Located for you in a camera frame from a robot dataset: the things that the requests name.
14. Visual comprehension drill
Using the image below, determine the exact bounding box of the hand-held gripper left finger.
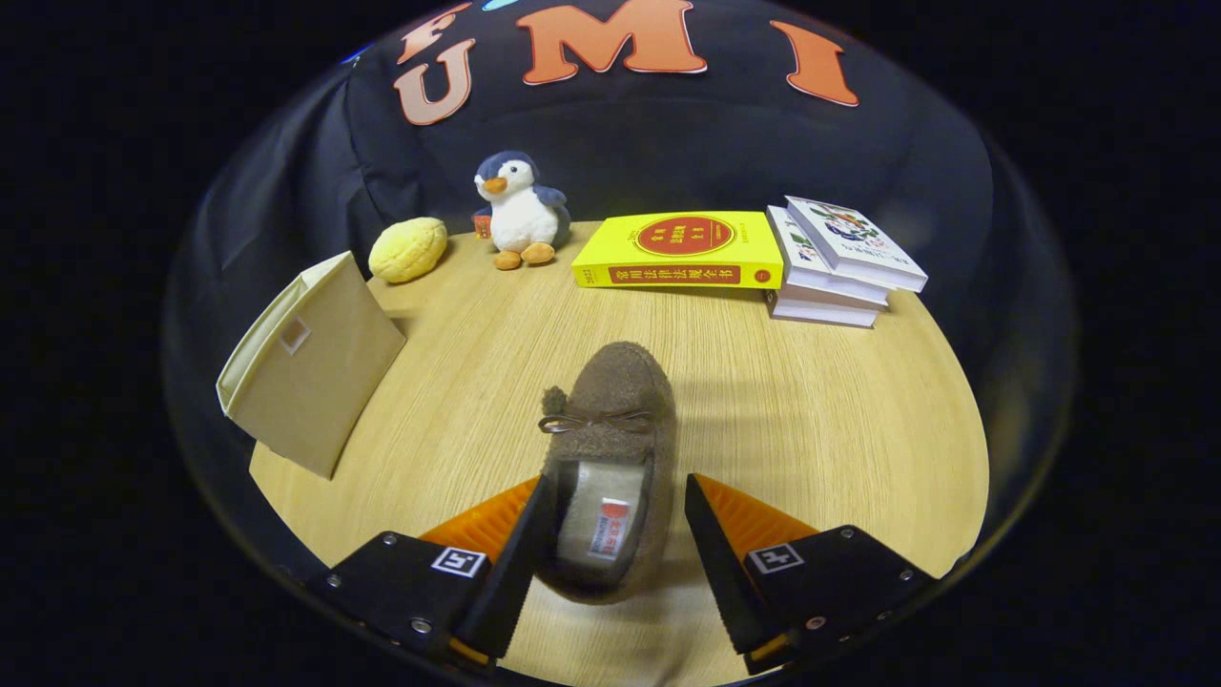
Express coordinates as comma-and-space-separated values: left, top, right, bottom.
305, 474, 554, 669

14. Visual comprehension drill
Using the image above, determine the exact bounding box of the white book with colourful cover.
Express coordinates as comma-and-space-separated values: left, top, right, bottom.
785, 196, 928, 293

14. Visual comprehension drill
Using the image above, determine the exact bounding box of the yellow plush bun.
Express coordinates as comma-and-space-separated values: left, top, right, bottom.
368, 217, 448, 284

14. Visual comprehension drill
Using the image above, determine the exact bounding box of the beige fabric storage box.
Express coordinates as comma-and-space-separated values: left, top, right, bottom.
217, 251, 407, 480

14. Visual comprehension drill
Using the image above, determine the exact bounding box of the yellow book with red circle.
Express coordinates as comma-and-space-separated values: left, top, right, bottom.
571, 211, 785, 290

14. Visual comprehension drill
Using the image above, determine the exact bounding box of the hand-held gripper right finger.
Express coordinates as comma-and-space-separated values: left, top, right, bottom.
684, 472, 941, 676

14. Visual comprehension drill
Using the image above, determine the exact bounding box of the brown fuzzy shoe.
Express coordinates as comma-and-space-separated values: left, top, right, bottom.
534, 342, 678, 604

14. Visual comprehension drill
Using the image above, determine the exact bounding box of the penguin plush toy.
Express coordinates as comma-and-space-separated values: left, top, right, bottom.
472, 150, 571, 271

